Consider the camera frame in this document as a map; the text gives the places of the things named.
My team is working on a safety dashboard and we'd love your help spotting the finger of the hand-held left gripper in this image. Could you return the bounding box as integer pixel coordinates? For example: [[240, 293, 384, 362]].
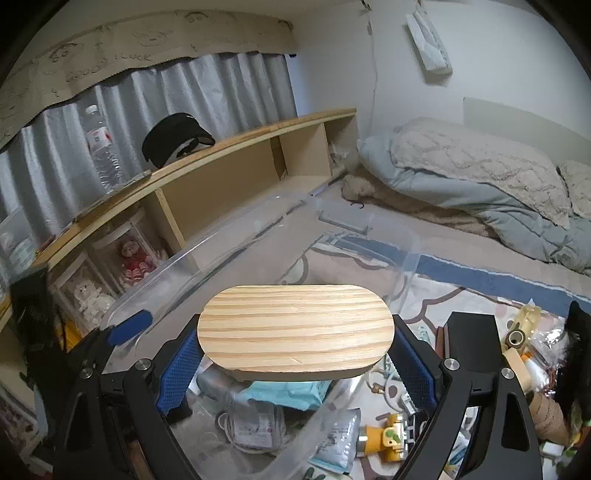
[[78, 310, 153, 365]]

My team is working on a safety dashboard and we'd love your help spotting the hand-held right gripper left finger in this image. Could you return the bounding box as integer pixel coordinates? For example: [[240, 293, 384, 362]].
[[53, 316, 204, 480]]

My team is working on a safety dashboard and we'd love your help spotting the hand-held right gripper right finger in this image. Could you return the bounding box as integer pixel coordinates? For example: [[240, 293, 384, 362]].
[[390, 314, 543, 480]]

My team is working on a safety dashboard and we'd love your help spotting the light blue wet wipes pack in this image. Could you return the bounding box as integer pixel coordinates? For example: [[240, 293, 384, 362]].
[[240, 381, 333, 409]]

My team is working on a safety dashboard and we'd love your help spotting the large oval wooden block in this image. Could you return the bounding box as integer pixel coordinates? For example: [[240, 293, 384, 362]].
[[197, 284, 395, 383]]

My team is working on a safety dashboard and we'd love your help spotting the clear plastic storage bin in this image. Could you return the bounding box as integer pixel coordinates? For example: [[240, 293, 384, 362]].
[[104, 193, 422, 480]]

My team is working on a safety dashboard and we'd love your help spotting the white plush toy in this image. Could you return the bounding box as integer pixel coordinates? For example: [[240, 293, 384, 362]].
[[74, 281, 112, 324]]

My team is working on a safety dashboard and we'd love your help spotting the red dressed doll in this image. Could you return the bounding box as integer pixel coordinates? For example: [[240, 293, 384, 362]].
[[117, 237, 155, 289]]

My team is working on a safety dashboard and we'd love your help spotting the black box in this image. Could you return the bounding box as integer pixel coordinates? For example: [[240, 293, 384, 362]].
[[445, 311, 502, 370]]

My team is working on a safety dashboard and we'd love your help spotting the yellow toy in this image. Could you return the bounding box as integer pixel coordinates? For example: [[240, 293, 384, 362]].
[[360, 413, 411, 462]]

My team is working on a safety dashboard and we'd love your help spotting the clear plastic bag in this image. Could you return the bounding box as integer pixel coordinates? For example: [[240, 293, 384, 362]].
[[228, 401, 287, 452]]

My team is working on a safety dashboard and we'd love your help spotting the small oval wooden block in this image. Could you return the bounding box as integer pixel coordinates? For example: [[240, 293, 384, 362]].
[[501, 348, 532, 393]]

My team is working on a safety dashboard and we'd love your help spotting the white sachet packet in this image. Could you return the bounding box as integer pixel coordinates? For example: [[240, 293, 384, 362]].
[[309, 408, 361, 474]]

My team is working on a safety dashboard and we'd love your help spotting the beige fleece blanket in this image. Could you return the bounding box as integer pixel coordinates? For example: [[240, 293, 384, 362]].
[[342, 175, 499, 238]]

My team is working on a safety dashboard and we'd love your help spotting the wooden bedside shelf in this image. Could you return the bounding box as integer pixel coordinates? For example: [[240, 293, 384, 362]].
[[0, 108, 358, 352]]

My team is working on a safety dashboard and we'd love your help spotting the clear water bottle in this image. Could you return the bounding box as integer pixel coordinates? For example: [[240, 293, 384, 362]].
[[84, 105, 125, 195]]

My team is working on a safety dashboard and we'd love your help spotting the grey duvet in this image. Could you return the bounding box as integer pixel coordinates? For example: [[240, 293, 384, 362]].
[[358, 131, 591, 278]]

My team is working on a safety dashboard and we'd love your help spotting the black visor cap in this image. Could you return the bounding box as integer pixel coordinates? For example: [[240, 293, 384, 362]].
[[141, 113, 217, 169]]

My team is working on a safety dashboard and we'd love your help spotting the grey curtain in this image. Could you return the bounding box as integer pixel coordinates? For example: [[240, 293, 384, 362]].
[[0, 51, 298, 241]]

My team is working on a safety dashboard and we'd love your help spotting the brown paper valance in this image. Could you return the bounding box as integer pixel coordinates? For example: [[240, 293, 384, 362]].
[[0, 9, 298, 153]]

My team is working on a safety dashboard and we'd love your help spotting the rope spool on cardboard cone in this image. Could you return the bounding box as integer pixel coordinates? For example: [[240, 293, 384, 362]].
[[529, 392, 573, 444]]

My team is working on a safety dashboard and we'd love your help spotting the white wall fixture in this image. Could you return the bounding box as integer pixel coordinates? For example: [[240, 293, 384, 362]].
[[406, 9, 453, 84]]

